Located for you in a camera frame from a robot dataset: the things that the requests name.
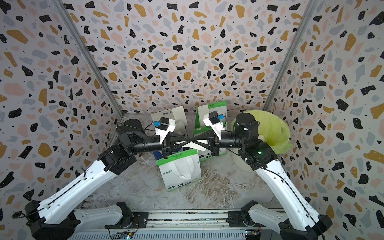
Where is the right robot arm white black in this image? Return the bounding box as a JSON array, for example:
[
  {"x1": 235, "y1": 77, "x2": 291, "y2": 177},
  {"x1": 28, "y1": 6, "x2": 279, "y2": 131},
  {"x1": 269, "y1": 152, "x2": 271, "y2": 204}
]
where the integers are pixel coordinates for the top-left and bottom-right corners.
[{"x1": 199, "y1": 111, "x2": 333, "y2": 240}]

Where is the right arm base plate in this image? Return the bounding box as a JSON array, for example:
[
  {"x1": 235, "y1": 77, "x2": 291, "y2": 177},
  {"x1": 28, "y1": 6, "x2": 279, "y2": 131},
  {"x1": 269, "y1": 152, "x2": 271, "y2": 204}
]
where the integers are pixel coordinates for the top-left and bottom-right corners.
[{"x1": 226, "y1": 211, "x2": 264, "y2": 228}]

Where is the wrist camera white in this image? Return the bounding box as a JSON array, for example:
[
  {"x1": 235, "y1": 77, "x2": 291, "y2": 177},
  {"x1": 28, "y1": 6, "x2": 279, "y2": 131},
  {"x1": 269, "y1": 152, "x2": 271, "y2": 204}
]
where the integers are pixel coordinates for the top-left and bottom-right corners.
[
  {"x1": 154, "y1": 117, "x2": 176, "y2": 144},
  {"x1": 203, "y1": 111, "x2": 225, "y2": 140}
]

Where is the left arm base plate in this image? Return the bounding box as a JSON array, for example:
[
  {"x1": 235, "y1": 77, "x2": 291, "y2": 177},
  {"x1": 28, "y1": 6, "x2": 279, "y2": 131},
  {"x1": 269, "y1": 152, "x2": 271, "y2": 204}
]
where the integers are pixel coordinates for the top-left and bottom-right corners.
[{"x1": 105, "y1": 212, "x2": 149, "y2": 230}]

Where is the yellow-green bin liner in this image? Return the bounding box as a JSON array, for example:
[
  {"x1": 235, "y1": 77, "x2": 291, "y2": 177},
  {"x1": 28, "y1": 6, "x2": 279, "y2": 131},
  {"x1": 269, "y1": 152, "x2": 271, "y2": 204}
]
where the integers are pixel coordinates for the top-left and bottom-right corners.
[{"x1": 231, "y1": 110, "x2": 292, "y2": 161}]

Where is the corner aluminium post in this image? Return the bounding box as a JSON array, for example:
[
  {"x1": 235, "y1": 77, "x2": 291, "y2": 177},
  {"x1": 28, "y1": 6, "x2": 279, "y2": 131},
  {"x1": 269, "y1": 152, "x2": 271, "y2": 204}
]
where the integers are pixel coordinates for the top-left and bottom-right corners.
[
  {"x1": 51, "y1": 1, "x2": 124, "y2": 119},
  {"x1": 263, "y1": 0, "x2": 317, "y2": 111}
]

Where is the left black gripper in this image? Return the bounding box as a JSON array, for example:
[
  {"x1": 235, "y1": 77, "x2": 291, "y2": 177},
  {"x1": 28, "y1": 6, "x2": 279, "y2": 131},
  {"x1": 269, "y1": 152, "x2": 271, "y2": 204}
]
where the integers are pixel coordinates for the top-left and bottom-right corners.
[{"x1": 129, "y1": 132, "x2": 192, "y2": 161}]

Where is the front blue white bag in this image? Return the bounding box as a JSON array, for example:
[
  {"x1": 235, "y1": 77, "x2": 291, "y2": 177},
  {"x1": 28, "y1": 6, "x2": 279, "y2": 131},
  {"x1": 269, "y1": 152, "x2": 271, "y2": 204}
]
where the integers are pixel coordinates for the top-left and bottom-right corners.
[{"x1": 153, "y1": 151, "x2": 164, "y2": 161}]

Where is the back blue white bag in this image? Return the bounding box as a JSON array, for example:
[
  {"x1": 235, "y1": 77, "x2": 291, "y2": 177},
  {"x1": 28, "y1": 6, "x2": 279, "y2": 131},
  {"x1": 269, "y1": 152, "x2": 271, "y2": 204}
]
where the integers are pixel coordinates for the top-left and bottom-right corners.
[{"x1": 151, "y1": 107, "x2": 188, "y2": 136}]

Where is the green white bag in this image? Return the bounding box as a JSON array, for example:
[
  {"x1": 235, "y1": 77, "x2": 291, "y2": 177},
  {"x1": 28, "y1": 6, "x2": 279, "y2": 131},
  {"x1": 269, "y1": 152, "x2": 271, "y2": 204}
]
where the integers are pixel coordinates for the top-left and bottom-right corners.
[
  {"x1": 195, "y1": 101, "x2": 227, "y2": 128},
  {"x1": 157, "y1": 149, "x2": 202, "y2": 192},
  {"x1": 193, "y1": 127, "x2": 227, "y2": 162}
]

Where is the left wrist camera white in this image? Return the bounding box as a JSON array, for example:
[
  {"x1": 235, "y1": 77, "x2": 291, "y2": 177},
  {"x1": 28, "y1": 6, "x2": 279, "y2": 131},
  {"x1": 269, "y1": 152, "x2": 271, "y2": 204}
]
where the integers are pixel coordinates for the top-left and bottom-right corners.
[{"x1": 154, "y1": 117, "x2": 176, "y2": 144}]

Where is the blue white bag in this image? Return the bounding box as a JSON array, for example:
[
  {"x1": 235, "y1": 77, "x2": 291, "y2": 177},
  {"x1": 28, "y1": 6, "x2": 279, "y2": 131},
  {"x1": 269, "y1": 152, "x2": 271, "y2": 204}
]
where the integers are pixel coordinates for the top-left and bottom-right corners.
[
  {"x1": 153, "y1": 151, "x2": 164, "y2": 161},
  {"x1": 151, "y1": 107, "x2": 188, "y2": 136}
]

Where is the left corner aluminium post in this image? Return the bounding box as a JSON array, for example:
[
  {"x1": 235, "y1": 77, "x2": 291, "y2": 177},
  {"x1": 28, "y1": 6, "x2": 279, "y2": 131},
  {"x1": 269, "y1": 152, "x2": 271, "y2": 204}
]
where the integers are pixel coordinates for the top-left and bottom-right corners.
[{"x1": 51, "y1": 1, "x2": 124, "y2": 119}]

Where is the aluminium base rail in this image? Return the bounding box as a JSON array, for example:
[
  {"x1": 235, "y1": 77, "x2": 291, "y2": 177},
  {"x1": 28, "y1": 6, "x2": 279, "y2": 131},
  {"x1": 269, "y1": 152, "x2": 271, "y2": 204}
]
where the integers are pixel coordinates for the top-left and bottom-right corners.
[{"x1": 71, "y1": 209, "x2": 281, "y2": 240}]

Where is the white trash bin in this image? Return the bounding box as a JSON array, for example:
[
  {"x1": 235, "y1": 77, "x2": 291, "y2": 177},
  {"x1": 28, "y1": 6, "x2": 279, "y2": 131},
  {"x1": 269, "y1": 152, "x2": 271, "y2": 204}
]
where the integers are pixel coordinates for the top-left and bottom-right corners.
[{"x1": 232, "y1": 150, "x2": 254, "y2": 172}]

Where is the right corner aluminium post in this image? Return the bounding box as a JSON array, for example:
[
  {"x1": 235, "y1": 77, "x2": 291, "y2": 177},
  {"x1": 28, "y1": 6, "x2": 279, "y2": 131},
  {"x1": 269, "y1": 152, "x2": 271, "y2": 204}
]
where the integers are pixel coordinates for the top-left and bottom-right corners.
[{"x1": 263, "y1": 0, "x2": 317, "y2": 111}]

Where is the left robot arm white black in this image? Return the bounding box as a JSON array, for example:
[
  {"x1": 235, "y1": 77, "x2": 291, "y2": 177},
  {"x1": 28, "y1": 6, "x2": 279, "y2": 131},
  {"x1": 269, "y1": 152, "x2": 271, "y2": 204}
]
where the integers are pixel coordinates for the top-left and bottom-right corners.
[{"x1": 12, "y1": 118, "x2": 187, "y2": 240}]

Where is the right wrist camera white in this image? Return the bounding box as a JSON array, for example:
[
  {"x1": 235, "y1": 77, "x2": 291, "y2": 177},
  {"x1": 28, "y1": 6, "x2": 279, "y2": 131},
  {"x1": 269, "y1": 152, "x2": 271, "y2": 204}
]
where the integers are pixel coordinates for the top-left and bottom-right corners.
[{"x1": 203, "y1": 111, "x2": 225, "y2": 140}]

